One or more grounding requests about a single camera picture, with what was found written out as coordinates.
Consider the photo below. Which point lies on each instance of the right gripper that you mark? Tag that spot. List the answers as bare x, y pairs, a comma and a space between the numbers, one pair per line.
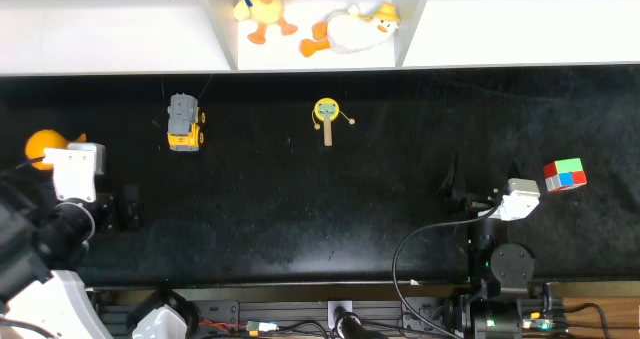
467, 202

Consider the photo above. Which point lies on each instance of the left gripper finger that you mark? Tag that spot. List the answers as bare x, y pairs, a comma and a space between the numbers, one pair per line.
132, 206

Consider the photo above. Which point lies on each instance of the grey and yellow toy truck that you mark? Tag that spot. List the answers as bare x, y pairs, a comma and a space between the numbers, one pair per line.
182, 119

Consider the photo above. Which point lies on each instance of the orange rubber duck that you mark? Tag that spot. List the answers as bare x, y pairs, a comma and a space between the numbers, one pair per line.
42, 141

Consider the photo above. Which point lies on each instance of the yellow rattle drum toy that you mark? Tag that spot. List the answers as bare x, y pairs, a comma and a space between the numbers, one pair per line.
327, 110

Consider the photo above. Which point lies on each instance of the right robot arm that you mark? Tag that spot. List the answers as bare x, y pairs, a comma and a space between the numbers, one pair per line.
510, 266

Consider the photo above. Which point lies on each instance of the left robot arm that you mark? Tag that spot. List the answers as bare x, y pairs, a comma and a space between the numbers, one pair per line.
50, 304

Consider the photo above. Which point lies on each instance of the many-coloured puzzle cube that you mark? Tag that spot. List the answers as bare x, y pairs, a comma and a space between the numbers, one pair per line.
565, 174

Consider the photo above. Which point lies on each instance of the white shelf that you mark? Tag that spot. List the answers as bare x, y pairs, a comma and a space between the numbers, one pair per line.
100, 29

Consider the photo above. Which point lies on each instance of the white plush duck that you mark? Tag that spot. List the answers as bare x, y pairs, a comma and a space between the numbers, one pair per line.
355, 31

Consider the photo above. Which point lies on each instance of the yellow plush duck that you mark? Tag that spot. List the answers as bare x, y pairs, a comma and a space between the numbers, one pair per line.
265, 11

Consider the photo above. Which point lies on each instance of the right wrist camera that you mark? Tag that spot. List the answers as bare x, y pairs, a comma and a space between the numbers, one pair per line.
520, 199

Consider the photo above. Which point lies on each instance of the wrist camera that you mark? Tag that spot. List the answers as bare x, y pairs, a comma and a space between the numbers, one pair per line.
75, 174
520, 199

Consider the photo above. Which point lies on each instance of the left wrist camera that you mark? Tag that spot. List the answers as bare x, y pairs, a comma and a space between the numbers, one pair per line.
75, 174

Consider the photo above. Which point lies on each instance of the mounting rail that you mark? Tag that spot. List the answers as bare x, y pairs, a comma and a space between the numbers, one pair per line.
300, 311

